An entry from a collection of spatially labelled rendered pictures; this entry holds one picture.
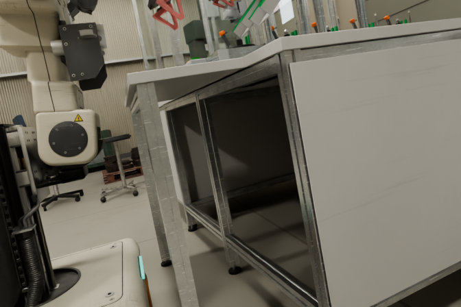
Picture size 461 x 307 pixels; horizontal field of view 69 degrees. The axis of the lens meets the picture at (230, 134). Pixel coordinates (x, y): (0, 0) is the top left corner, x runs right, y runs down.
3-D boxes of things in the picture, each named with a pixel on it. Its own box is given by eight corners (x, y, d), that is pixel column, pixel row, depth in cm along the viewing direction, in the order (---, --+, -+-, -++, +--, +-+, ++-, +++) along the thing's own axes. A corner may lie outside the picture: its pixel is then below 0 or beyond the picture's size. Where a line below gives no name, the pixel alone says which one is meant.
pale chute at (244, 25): (250, 29, 119) (239, 21, 118) (241, 38, 131) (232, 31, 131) (292, -34, 121) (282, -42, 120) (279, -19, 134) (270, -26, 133)
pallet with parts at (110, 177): (182, 166, 524) (177, 140, 521) (103, 184, 484) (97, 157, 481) (173, 162, 598) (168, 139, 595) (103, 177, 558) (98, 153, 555)
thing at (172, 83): (129, 84, 85) (127, 73, 85) (125, 107, 170) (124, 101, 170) (357, 50, 106) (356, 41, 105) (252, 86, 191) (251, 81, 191)
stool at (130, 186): (151, 182, 426) (141, 131, 421) (158, 190, 366) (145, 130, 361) (102, 194, 406) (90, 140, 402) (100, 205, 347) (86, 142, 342)
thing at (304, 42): (282, 50, 75) (280, 36, 75) (161, 105, 214) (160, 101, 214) (602, 10, 127) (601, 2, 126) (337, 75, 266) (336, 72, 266)
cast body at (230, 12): (226, 16, 149) (224, 0, 148) (223, 19, 153) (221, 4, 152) (243, 16, 152) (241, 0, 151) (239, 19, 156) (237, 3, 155)
